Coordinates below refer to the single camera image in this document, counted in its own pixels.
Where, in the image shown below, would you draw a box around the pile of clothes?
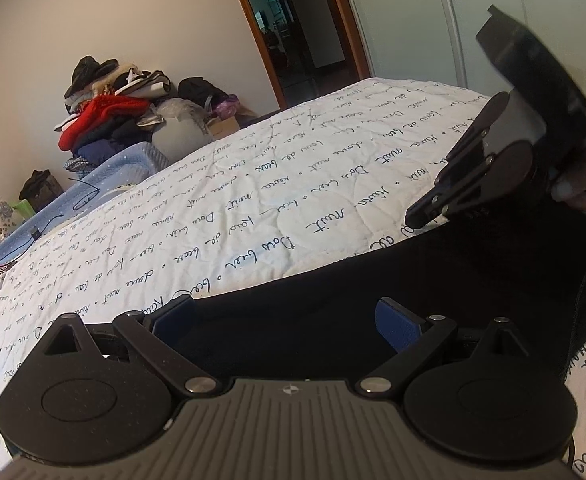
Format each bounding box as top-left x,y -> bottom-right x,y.
54,55 -> 243,171

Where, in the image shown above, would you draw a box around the white wardrobe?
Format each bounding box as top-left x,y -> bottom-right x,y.
351,0 -> 586,96

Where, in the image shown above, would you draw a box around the light blue bed sheet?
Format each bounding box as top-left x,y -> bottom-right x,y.
0,142 -> 168,263

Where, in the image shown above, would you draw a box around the black bag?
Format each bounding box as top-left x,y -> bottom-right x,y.
19,169 -> 64,212

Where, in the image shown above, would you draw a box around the white quilt with writing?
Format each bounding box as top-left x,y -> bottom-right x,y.
0,78 -> 586,479

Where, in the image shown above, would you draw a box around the wooden door frame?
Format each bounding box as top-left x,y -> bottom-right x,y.
239,0 -> 371,108

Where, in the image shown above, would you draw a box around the black pants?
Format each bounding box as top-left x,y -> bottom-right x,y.
177,198 -> 586,382

